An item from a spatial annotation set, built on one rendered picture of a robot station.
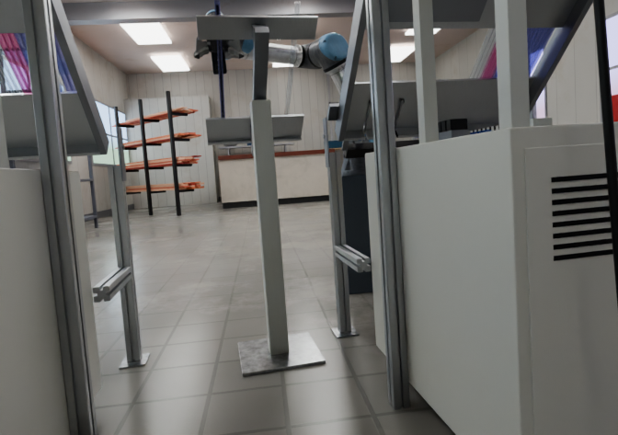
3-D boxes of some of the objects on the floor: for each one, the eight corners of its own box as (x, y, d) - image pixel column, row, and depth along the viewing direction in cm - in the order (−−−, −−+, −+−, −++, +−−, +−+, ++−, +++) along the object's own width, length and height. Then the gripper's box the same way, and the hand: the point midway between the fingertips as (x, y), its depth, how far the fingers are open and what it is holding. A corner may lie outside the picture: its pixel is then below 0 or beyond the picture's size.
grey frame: (337, 331, 157) (301, -232, 143) (530, 304, 171) (513, -210, 157) (395, 412, 103) (345, -478, 89) (670, 363, 117) (662, -413, 103)
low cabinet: (319, 194, 1105) (316, 154, 1098) (337, 200, 842) (334, 148, 835) (231, 200, 1081) (227, 160, 1074) (222, 209, 818) (217, 155, 811)
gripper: (185, 17, 145) (184, 35, 130) (245, 17, 149) (250, 35, 134) (188, 42, 150) (188, 63, 135) (245, 42, 154) (251, 62, 139)
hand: (219, 59), depth 136 cm, fingers open, 14 cm apart
